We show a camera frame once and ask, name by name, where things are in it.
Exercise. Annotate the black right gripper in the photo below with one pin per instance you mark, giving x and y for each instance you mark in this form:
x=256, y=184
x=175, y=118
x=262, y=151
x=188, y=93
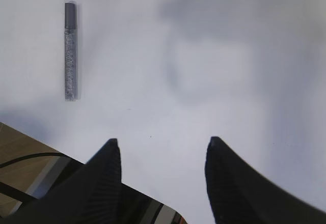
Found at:
x=90, y=194

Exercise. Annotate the silver glitter pen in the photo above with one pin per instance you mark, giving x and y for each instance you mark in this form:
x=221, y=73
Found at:
x=70, y=52

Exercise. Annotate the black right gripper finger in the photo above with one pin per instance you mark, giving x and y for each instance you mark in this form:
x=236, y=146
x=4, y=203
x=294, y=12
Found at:
x=239, y=194

